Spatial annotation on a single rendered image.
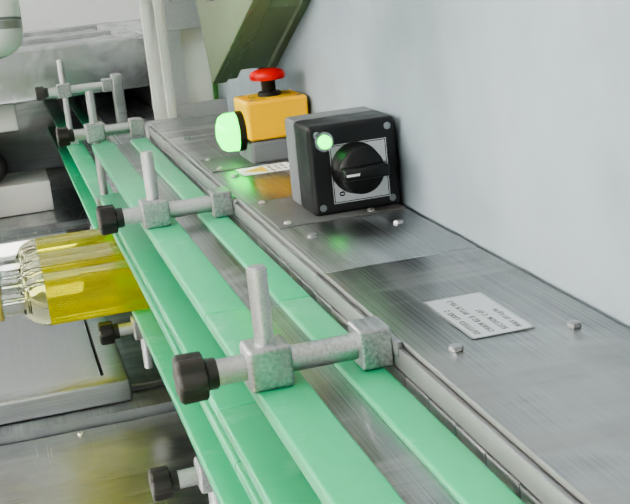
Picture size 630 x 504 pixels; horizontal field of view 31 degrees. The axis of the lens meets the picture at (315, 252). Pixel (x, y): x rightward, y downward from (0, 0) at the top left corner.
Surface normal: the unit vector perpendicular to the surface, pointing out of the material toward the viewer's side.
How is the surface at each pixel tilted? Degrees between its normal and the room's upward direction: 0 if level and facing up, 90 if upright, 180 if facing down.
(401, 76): 0
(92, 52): 90
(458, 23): 0
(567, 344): 90
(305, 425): 90
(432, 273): 90
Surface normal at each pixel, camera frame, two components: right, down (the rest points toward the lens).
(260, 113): 0.28, 0.22
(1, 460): -0.08, -0.96
